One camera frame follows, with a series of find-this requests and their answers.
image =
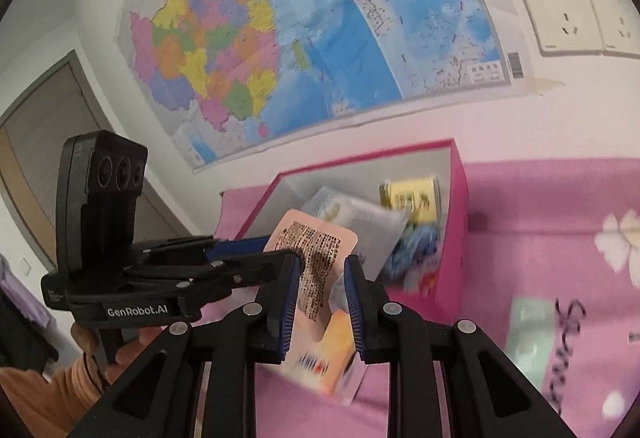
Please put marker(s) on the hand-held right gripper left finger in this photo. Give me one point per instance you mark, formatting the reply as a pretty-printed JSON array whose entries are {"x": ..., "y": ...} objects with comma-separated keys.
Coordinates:
[{"x": 290, "y": 308}]

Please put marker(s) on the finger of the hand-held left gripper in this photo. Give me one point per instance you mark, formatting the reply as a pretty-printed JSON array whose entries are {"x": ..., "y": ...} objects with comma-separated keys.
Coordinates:
[
  {"x": 250, "y": 268},
  {"x": 240, "y": 245}
]

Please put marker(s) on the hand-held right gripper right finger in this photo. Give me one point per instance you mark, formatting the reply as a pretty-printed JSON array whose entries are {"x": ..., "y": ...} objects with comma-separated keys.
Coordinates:
[{"x": 355, "y": 308}]

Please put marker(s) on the orange tissue pack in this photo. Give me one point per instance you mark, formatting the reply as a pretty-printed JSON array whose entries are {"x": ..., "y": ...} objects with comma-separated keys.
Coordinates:
[{"x": 315, "y": 248}]

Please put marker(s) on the blue checkered cloth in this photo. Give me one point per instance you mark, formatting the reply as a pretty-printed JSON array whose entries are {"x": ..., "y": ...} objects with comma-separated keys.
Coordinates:
[{"x": 415, "y": 248}]

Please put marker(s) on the pink storage box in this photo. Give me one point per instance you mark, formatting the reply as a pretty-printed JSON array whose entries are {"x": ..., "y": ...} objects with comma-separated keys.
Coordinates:
[{"x": 452, "y": 238}]

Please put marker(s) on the yellow packet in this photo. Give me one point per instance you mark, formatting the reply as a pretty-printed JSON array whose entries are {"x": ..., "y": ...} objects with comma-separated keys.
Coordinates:
[{"x": 410, "y": 198}]

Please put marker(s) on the person's left forearm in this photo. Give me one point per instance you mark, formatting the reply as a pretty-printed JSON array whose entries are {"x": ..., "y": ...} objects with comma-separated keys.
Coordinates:
[{"x": 45, "y": 398}]

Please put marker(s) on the person's left hand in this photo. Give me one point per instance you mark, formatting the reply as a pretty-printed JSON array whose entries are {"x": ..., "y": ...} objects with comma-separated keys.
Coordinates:
[{"x": 82, "y": 340}]

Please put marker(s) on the white plastic packet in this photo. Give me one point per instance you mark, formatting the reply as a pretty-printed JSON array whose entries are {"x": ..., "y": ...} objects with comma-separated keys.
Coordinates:
[{"x": 360, "y": 218}]

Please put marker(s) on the grey door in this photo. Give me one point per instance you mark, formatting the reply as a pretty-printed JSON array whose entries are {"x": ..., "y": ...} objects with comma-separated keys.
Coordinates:
[{"x": 50, "y": 127}]

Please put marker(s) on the purple cloth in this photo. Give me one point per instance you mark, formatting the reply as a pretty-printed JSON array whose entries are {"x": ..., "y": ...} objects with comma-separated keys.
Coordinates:
[{"x": 22, "y": 288}]

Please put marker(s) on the dark cloth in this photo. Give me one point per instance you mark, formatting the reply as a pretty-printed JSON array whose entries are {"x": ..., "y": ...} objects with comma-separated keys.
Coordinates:
[{"x": 25, "y": 343}]

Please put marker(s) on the pink floral bedsheet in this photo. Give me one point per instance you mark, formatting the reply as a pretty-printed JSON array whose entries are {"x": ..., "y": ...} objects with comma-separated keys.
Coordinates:
[{"x": 500, "y": 268}]

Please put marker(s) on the wall map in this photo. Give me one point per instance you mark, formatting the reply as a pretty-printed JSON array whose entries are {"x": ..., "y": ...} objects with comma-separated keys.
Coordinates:
[{"x": 300, "y": 17}]

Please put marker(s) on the white wall socket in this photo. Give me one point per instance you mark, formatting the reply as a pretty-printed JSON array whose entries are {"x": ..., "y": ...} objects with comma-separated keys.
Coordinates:
[
  {"x": 617, "y": 17},
  {"x": 555, "y": 12}
]

